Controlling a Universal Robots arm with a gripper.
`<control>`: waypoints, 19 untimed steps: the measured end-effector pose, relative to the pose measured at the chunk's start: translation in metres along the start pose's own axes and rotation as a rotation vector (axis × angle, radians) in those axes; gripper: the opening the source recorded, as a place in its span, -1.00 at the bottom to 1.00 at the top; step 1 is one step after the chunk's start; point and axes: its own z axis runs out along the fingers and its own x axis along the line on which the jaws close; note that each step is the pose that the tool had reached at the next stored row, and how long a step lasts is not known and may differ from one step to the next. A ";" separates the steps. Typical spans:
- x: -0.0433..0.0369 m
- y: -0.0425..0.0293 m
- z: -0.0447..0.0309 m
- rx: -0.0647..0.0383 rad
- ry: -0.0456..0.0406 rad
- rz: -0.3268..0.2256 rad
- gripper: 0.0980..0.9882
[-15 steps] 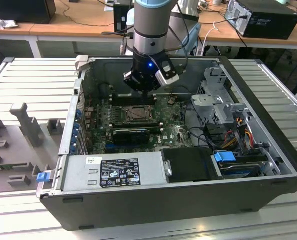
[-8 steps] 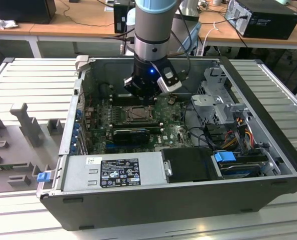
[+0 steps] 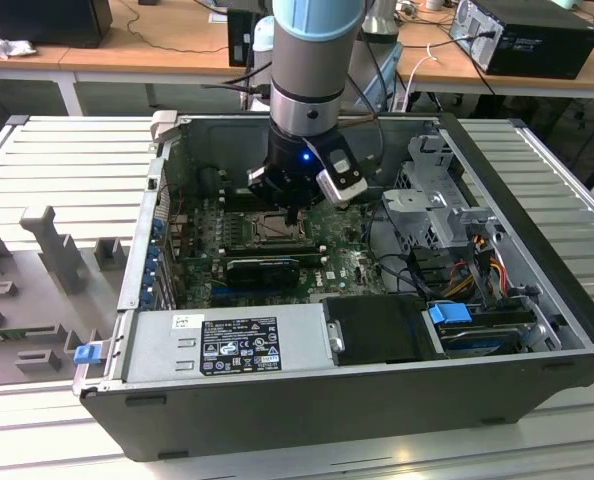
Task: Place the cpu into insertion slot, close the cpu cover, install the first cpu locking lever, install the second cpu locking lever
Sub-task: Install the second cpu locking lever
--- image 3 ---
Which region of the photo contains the grey parts rack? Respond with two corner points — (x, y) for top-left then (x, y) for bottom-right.
(0, 203), (131, 389)

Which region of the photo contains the hard disk in blue carrier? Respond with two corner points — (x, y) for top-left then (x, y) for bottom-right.
(425, 301), (526, 360)

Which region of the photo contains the black desktop computer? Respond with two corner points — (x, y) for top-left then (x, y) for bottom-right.
(449, 0), (594, 80)

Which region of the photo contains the white cable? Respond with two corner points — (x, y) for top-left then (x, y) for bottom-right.
(390, 42), (438, 112)

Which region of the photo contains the silver power supply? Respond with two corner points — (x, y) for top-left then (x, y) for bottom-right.
(121, 302), (346, 386)

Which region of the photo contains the pale grey case handle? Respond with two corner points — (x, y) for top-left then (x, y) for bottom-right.
(149, 109), (181, 146)

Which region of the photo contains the yellow red wire bundle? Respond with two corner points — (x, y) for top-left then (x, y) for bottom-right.
(446, 234), (509, 301)

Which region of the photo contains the black plastic shroud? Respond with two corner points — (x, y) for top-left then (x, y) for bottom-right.
(321, 294), (431, 366)

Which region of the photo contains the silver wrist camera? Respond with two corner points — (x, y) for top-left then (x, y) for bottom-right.
(316, 147), (369, 206)

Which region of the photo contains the blue expansion slot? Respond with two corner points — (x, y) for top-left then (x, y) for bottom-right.
(210, 282), (298, 297)

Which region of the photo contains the black grey PC case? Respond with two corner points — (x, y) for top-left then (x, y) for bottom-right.
(71, 110), (594, 464)

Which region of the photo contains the grey metal drive cage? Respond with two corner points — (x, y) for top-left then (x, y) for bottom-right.
(380, 132), (511, 251)

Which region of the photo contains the black computer case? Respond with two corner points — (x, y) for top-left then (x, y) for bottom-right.
(0, 0), (113, 50)

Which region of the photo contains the small black box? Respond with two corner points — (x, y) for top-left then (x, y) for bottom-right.
(226, 7), (259, 69)

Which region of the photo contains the wooden desk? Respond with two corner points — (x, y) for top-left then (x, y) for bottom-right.
(0, 0), (594, 119)

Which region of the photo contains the silver topped CPU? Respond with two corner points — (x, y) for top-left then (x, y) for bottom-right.
(264, 215), (298, 237)

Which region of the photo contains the green motherboard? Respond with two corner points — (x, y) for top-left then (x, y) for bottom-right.
(176, 187), (393, 311)

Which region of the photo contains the crumpled white paper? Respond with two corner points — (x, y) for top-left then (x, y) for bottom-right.
(0, 27), (38, 60)

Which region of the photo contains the black graphics card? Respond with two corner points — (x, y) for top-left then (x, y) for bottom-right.
(225, 257), (301, 291)

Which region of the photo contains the metal socket cover frame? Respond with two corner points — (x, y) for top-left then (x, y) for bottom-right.
(251, 211), (309, 244)

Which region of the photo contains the blue case latch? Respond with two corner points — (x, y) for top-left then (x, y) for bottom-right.
(74, 344), (101, 366)

